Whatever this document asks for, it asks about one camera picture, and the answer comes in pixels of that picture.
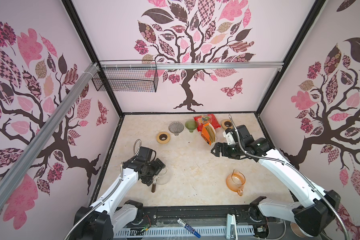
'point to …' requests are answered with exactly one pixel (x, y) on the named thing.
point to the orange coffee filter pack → (208, 133)
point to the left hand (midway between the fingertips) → (161, 173)
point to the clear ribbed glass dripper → (176, 127)
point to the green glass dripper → (191, 125)
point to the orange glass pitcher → (235, 181)
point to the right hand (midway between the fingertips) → (218, 150)
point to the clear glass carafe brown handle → (162, 178)
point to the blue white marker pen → (183, 223)
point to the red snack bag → (202, 120)
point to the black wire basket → (127, 80)
